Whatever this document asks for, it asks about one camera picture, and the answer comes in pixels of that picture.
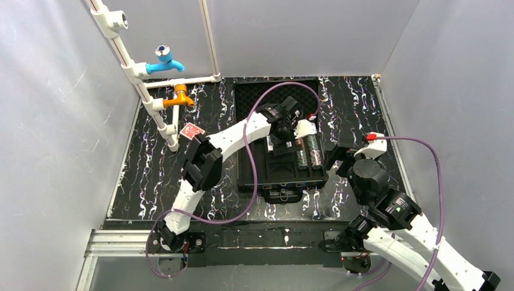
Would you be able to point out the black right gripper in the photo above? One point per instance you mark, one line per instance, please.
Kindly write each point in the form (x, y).
(343, 156)

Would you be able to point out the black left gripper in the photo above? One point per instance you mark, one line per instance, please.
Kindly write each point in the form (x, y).
(283, 142)

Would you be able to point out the blue playing card deck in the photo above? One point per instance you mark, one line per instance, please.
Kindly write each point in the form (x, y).
(282, 149)

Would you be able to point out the blue yellow poker chip stack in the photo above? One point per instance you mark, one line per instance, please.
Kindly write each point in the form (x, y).
(312, 143)

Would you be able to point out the green poker chip stack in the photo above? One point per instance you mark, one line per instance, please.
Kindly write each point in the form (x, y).
(302, 159)

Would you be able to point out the red playing card deck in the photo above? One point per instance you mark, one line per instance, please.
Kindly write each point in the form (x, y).
(190, 130)

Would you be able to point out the blue orange poker chip stack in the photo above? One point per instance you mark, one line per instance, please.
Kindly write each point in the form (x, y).
(316, 159)

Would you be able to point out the brown poker chip stack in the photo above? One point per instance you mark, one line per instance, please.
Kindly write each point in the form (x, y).
(300, 144)

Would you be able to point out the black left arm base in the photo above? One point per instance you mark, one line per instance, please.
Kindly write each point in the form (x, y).
(162, 239)

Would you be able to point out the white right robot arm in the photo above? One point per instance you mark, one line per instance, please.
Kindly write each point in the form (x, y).
(396, 229)

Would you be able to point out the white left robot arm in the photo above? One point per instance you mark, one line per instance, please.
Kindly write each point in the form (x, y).
(205, 155)

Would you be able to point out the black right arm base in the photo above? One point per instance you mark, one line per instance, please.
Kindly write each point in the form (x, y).
(351, 239)

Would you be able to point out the black foam-lined poker case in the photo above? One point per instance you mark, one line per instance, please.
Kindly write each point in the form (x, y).
(279, 179)

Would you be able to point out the orange plastic faucet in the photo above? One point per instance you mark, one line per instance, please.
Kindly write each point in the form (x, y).
(181, 97)

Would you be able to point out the blue plastic faucet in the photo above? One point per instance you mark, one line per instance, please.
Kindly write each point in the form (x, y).
(166, 61)

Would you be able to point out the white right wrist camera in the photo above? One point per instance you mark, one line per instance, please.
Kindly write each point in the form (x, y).
(375, 146)

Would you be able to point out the white PVC pipe frame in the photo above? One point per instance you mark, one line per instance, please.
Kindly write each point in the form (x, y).
(151, 94)

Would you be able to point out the aluminium front rail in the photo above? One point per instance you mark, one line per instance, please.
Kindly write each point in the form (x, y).
(252, 247)

